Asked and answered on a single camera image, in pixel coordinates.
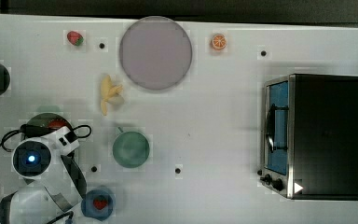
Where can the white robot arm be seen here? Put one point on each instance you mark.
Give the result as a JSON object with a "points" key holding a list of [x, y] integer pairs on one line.
{"points": [[57, 182]]}

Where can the green strainer bowl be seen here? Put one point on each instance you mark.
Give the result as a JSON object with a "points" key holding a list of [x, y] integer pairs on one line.
{"points": [[44, 114]]}

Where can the green mug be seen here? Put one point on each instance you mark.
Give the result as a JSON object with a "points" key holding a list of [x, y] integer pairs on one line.
{"points": [[130, 149]]}

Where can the round grey plate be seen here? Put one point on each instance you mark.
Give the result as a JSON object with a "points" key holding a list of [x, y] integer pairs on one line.
{"points": [[155, 53]]}

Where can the peeled toy banana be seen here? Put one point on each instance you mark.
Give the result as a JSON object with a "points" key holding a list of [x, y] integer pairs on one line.
{"points": [[110, 93]]}

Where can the toy orange slice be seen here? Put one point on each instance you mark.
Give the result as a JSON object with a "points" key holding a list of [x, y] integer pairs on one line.
{"points": [[219, 42]]}

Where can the blue tape roll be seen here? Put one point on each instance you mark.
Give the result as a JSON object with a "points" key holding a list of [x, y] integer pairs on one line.
{"points": [[98, 203]]}

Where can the toy strawberry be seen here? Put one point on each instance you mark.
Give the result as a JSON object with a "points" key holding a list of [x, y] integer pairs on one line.
{"points": [[75, 38]]}

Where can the black toaster oven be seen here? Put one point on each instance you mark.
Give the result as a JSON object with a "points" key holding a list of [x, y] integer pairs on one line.
{"points": [[310, 137]]}

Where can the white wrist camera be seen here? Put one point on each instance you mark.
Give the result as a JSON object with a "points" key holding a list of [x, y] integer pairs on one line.
{"points": [[64, 140]]}

